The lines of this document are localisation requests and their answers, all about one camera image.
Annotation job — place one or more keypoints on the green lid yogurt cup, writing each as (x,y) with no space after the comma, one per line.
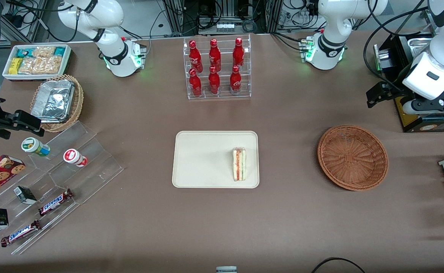
(34,146)

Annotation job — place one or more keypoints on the clear acrylic tiered shelf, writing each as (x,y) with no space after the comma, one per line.
(93,167)

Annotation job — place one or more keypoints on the triangular sandwich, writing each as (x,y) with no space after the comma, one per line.
(239,165)

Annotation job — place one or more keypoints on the brown wicker basket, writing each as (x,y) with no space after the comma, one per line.
(352,157)

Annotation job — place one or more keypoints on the red lid yogurt cup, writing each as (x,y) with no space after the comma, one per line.
(74,156)

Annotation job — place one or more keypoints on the black appliance with yellow panel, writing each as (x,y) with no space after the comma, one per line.
(409,122)

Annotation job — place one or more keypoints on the white snack bin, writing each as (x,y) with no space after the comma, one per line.
(67,62)

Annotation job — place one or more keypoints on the small dark green carton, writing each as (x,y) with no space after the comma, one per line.
(25,195)

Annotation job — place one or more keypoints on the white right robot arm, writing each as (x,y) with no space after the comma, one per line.
(112,15)

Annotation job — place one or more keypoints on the Snickers chocolate bar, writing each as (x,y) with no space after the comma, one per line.
(55,203)
(21,233)

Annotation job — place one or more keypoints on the beige rectangular tray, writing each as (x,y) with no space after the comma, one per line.
(203,159)

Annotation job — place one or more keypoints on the white power strip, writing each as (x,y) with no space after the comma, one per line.
(225,27)

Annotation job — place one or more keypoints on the stack of foil trays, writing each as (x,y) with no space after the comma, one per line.
(53,100)

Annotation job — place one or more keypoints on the red cola bottle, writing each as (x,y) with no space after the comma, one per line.
(236,81)
(195,85)
(238,55)
(214,83)
(214,57)
(195,57)

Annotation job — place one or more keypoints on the yellow snack pack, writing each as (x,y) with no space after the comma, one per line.
(15,65)

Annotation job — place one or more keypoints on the teal snack pack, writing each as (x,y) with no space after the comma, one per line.
(24,52)
(60,51)

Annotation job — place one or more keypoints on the small grey device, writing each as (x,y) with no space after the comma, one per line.
(226,269)

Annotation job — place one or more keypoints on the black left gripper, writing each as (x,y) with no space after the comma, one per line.
(395,85)

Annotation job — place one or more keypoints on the clear acrylic bottle rack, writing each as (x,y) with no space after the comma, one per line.
(223,93)

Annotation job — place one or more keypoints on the light tan wicker basket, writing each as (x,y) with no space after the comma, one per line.
(78,102)

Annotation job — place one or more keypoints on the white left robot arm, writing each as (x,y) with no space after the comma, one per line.
(333,22)

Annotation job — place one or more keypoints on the clear bag of crackers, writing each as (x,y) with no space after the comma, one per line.
(43,51)
(41,65)

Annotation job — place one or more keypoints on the aluminium frame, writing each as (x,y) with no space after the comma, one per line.
(176,15)

